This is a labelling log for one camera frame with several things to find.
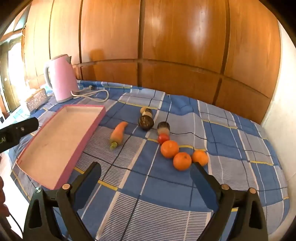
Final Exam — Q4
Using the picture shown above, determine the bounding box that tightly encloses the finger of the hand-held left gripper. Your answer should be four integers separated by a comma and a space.
6, 117, 38, 140

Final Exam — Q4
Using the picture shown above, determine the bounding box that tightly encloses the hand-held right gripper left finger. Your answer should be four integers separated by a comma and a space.
23, 161, 102, 241

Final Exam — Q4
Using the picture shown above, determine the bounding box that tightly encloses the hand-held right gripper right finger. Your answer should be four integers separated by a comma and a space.
190, 161, 269, 241

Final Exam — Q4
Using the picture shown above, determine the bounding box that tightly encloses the orange tangerine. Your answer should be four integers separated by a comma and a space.
160, 140, 180, 159
191, 150, 209, 166
173, 152, 192, 171

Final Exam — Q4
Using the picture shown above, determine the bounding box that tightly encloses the pink shallow tray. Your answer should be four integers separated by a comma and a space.
16, 104, 106, 190

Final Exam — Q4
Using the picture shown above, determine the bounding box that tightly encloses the small red tomato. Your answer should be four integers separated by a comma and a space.
158, 133, 170, 145

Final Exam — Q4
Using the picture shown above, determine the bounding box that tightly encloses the orange carrot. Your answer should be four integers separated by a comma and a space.
109, 121, 128, 150

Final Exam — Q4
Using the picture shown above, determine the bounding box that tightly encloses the dark cylindrical fruit piece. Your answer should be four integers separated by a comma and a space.
157, 121, 171, 136

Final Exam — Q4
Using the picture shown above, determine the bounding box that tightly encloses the dark brown round fruit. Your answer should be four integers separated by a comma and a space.
138, 115, 154, 131

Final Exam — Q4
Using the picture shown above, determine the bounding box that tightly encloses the person's left hand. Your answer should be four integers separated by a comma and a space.
0, 176, 10, 218

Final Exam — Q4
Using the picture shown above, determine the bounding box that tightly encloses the ornate silver tissue box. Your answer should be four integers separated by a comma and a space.
25, 88, 49, 112

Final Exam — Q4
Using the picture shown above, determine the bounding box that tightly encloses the blue checkered bedsheet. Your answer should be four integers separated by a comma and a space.
9, 80, 289, 241

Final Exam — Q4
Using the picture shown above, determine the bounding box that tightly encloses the pink electric kettle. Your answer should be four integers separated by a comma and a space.
43, 54, 80, 103

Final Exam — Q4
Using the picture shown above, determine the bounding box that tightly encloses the wooden panelled headboard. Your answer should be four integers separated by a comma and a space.
23, 0, 281, 124

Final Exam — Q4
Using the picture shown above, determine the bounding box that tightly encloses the wooden door frame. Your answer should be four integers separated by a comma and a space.
0, 30, 26, 114

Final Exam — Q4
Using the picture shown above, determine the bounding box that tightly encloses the black cable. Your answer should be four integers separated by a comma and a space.
6, 209, 25, 235

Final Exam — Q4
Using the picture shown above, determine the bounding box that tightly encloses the white kettle power cord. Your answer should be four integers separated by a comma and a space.
70, 85, 110, 102

